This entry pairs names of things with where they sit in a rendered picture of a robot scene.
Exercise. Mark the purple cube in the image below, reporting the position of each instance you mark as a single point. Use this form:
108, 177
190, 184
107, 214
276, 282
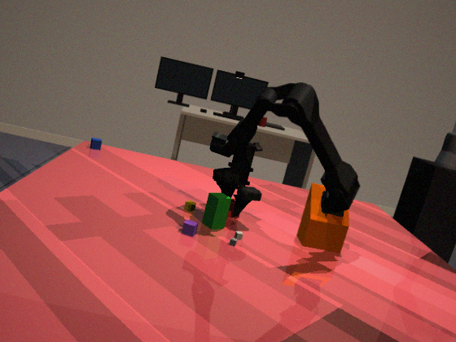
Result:
189, 228

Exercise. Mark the small blue block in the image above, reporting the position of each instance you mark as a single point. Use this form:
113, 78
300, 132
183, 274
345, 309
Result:
95, 143

